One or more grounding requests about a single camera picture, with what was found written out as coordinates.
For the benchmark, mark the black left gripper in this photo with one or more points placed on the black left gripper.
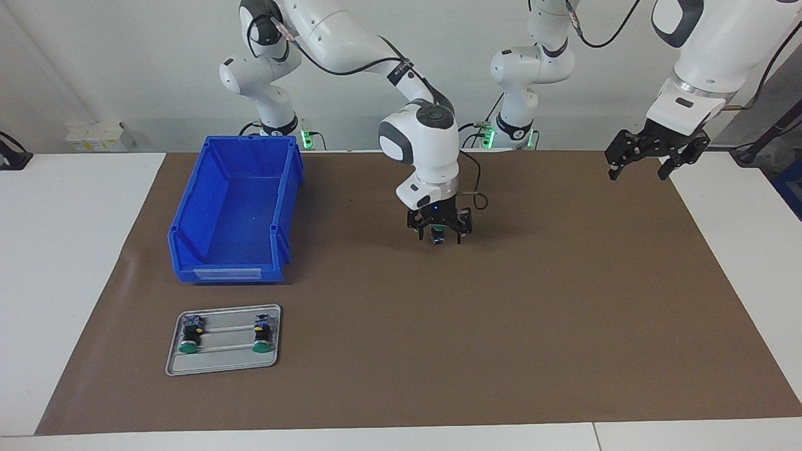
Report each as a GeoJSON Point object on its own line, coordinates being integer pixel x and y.
{"type": "Point", "coordinates": [664, 141]}

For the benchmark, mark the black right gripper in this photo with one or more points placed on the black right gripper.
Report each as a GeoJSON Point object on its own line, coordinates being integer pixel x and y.
{"type": "Point", "coordinates": [438, 216]}

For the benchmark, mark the green push button switch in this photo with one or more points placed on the green push button switch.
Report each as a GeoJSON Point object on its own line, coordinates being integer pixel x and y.
{"type": "Point", "coordinates": [262, 347]}
{"type": "Point", "coordinates": [190, 346]}
{"type": "Point", "coordinates": [438, 238]}

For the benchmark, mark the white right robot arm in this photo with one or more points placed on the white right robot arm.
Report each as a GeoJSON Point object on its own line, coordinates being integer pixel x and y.
{"type": "Point", "coordinates": [351, 37]}

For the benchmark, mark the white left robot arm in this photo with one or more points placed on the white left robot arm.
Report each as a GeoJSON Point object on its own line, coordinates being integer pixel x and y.
{"type": "Point", "coordinates": [714, 50]}

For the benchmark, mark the green lit base connector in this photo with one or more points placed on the green lit base connector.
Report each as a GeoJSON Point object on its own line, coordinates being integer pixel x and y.
{"type": "Point", "coordinates": [306, 136]}
{"type": "Point", "coordinates": [487, 136]}

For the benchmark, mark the black stand pole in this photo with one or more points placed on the black stand pole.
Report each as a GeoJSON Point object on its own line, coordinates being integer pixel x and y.
{"type": "Point", "coordinates": [761, 141]}

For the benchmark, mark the brown table mat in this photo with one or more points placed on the brown table mat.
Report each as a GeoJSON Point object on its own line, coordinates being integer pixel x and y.
{"type": "Point", "coordinates": [470, 344]}

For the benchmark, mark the blue crate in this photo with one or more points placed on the blue crate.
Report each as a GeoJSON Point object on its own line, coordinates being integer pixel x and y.
{"type": "Point", "coordinates": [791, 188]}

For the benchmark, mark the blue plastic storage bin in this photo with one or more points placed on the blue plastic storage bin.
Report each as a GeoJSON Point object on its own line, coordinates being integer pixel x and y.
{"type": "Point", "coordinates": [238, 213]}

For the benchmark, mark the grey metal tray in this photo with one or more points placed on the grey metal tray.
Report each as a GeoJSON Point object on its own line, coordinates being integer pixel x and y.
{"type": "Point", "coordinates": [219, 363]}

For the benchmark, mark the black clamp mount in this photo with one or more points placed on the black clamp mount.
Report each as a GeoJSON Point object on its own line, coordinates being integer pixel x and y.
{"type": "Point", "coordinates": [12, 160]}

